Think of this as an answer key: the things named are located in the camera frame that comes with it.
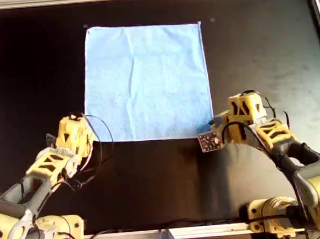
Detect yellow right gripper body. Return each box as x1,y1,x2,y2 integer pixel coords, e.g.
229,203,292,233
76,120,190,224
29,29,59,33
207,90,270,147

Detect yellow left gripper body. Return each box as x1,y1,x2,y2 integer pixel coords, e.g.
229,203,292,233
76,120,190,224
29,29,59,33
53,111,97,160

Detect light blue microfibre cloth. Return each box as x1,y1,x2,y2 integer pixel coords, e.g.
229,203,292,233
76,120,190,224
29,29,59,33
77,17,216,147

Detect yellow right arm base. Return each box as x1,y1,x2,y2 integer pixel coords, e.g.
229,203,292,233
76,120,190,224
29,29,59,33
245,195,301,237

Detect yellow left arm base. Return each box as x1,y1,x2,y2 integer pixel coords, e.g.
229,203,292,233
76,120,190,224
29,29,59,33
36,213,86,239

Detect black right camera cable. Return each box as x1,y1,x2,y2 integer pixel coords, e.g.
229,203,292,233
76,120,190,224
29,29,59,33
219,116,310,228

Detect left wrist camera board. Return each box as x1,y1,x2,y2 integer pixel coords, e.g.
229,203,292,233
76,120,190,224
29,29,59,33
45,133,57,148

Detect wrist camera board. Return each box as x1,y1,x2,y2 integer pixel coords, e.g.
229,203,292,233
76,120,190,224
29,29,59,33
196,130,224,153
45,133,57,148

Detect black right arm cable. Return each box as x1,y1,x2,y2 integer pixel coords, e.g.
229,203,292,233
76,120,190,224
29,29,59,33
262,94,290,126

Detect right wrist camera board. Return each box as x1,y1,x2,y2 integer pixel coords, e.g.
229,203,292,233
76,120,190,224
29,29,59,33
196,130,224,153

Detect aluminium table frame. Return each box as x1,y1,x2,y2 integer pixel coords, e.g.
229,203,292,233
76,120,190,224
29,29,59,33
0,0,320,239

